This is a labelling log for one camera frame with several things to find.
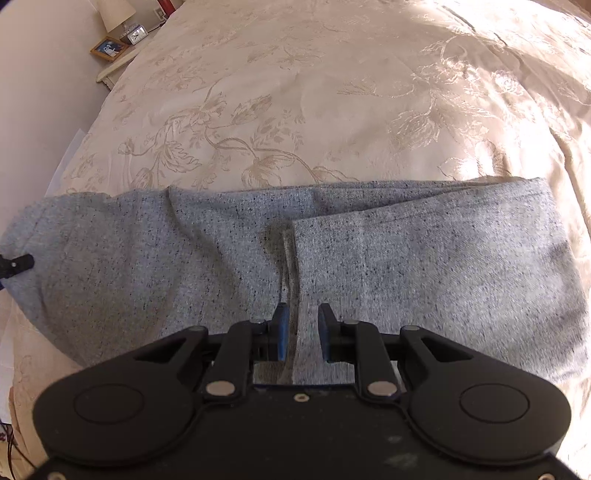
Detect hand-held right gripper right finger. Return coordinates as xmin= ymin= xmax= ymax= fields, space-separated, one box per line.
xmin=318 ymin=302 xmax=468 ymax=403

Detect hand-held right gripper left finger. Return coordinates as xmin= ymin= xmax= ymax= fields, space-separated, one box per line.
xmin=133 ymin=302 xmax=291 ymax=401

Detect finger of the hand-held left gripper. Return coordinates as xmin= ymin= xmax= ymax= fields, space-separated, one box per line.
xmin=0 ymin=254 xmax=36 ymax=281

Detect grey-blue speckled pants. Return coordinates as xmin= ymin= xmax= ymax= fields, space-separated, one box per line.
xmin=0 ymin=176 xmax=590 ymax=387

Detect white nightstand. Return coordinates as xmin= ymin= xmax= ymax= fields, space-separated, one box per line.
xmin=96 ymin=45 xmax=140 ymax=91

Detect cream embroidered floral bedspread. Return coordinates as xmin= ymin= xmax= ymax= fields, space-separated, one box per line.
xmin=8 ymin=0 xmax=591 ymax=468

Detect white table lamp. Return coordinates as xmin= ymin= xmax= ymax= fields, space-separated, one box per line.
xmin=95 ymin=0 xmax=137 ymax=38

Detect dark cable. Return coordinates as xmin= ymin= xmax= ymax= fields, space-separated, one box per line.
xmin=0 ymin=419 xmax=20 ymax=464

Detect wooden picture frame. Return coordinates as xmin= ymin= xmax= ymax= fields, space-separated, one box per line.
xmin=89 ymin=36 xmax=130 ymax=61

